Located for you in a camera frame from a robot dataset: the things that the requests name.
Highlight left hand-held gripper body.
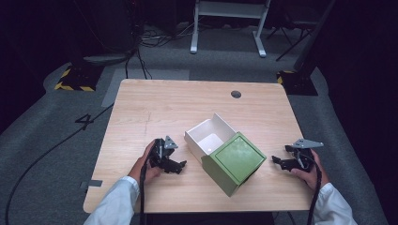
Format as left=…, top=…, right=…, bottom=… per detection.
left=148, top=135, right=179, bottom=169

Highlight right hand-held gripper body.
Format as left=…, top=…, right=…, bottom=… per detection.
left=284, top=138, right=325, bottom=173

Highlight green drawer box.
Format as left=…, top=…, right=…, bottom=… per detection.
left=200, top=130, right=268, bottom=198

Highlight white drawer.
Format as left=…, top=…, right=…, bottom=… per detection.
left=183, top=112, right=237, bottom=165

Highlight person's right hand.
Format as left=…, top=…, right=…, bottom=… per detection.
left=290, top=149, right=331, bottom=192

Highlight person's left hand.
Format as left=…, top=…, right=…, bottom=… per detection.
left=128, top=139, right=164, bottom=186

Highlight grey floor tape piece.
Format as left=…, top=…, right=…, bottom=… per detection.
left=80, top=179, right=104, bottom=190

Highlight black yellow striped stand base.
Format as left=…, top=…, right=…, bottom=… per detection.
left=54, top=63, right=105, bottom=93
left=276, top=69, right=319, bottom=97

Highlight grey round stand base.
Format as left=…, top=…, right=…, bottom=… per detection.
left=82, top=52, right=130, bottom=67

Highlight black folding stand legs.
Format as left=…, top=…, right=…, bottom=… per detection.
left=266, top=18, right=317, bottom=63

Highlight dark slanted stand pole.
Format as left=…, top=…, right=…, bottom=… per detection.
left=293, top=0, right=338, bottom=73

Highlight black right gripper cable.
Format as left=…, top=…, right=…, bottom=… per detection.
left=297, top=152, right=324, bottom=225

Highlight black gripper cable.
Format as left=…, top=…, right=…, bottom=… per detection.
left=138, top=146, right=158, bottom=225
left=297, top=152, right=324, bottom=225

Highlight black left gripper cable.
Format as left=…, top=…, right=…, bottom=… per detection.
left=138, top=146, right=158, bottom=225

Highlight long black floor cable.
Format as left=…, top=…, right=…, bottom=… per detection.
left=4, top=103, right=115, bottom=225

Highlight bundle of floor cables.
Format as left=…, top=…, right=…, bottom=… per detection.
left=136, top=22, right=196, bottom=49

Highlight white metal desk frame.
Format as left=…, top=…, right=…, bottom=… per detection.
left=190, top=0, right=272, bottom=58

